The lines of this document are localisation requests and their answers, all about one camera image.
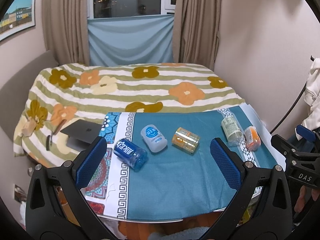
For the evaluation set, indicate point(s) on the framed houses picture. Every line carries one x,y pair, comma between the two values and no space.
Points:
19,16

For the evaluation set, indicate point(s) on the white garment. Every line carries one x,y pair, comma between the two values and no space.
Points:
311,97

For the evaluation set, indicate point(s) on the orange label plastic cup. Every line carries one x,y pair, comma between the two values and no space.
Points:
252,138

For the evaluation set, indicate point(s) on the teal patterned tablecloth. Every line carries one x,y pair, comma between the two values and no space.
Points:
175,174

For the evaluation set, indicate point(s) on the floral striped bed quilt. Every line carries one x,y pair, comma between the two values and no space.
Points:
72,92

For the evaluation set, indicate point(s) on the white plastic cup blue label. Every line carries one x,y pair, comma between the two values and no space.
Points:
153,138

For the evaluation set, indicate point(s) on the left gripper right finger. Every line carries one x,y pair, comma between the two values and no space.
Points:
261,206

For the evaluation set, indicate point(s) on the grey bed headboard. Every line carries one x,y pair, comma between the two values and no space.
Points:
14,93

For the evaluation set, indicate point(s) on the right beige curtain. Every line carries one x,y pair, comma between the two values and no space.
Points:
195,37

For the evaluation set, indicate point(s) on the yellow orange plastic cup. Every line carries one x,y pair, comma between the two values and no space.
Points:
185,140

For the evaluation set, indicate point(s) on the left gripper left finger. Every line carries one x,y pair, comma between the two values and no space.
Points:
44,216

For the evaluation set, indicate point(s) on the light blue hanging cloth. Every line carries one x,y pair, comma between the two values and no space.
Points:
130,40

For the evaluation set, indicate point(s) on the beige curtain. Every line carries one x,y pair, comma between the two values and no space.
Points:
195,37
65,30

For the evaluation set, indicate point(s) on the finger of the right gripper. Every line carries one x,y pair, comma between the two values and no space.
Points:
306,133

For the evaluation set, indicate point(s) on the left beige curtain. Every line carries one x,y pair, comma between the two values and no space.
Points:
65,30

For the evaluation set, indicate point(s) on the green label clear cup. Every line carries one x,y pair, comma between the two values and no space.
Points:
232,130

